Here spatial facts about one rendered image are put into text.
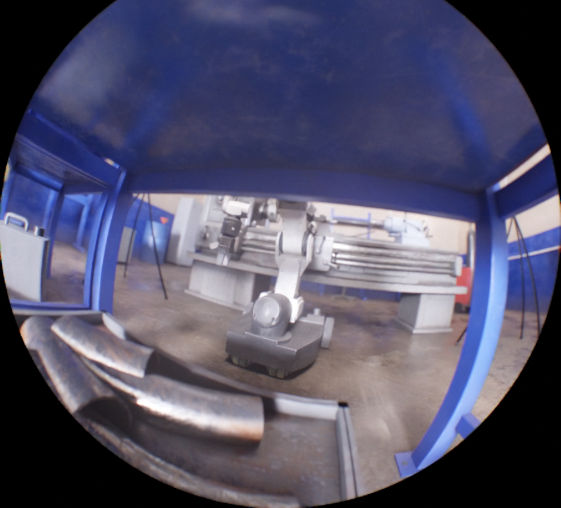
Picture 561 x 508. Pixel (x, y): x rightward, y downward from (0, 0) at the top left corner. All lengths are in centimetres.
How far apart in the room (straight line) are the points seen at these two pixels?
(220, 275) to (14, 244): 178
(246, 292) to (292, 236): 106
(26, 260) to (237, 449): 88
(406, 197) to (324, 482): 44
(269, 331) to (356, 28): 84
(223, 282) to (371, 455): 186
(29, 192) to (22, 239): 318
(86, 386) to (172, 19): 36
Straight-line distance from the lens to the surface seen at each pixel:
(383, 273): 195
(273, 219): 218
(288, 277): 106
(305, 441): 31
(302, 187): 37
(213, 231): 206
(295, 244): 104
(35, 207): 412
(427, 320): 216
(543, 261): 447
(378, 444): 69
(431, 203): 42
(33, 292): 98
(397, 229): 225
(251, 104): 28
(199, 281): 221
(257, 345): 84
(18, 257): 96
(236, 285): 199
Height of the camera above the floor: 48
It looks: 12 degrees up
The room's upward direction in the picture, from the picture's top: 10 degrees clockwise
